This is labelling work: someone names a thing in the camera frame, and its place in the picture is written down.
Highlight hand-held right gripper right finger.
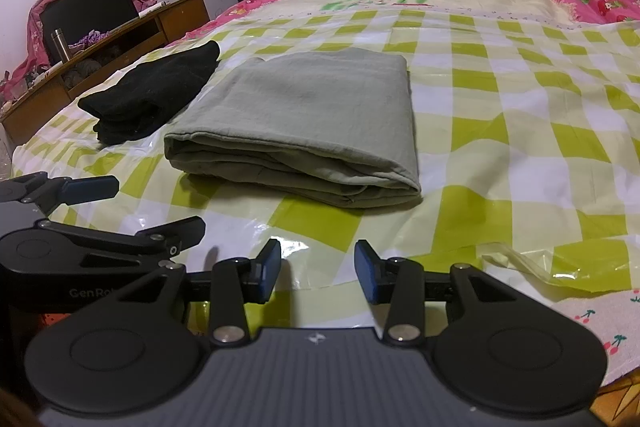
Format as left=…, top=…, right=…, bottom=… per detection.
left=354, top=241, right=507, bottom=349

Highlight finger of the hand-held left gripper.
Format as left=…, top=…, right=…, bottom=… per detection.
left=0, top=173, right=121, bottom=208
left=36, top=215, right=207, bottom=267

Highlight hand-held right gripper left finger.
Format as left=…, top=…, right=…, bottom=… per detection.
left=131, top=239, right=282, bottom=349

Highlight grey-green pants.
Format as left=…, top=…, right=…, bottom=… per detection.
left=164, top=47, right=423, bottom=208

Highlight dark grey pants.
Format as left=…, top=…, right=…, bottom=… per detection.
left=77, top=40, right=222, bottom=145

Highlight wooden desk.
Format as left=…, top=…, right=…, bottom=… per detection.
left=0, top=0, right=211, bottom=146

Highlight steel thermos bottle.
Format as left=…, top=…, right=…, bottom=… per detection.
left=51, top=28, right=71, bottom=64

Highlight purple cloth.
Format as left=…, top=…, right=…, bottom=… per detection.
left=74, top=30, right=110, bottom=49

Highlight black monitor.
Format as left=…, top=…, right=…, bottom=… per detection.
left=40, top=0, right=140, bottom=64

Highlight pink patterned cloth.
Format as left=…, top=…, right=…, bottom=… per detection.
left=0, top=0, right=155, bottom=108

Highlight green checkered plastic sheet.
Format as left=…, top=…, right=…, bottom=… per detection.
left=10, top=0, right=640, bottom=325

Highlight white cherry print bedsheet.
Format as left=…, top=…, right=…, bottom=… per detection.
left=559, top=286, right=640, bottom=389

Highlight pink floral quilt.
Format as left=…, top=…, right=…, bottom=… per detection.
left=165, top=0, right=640, bottom=48

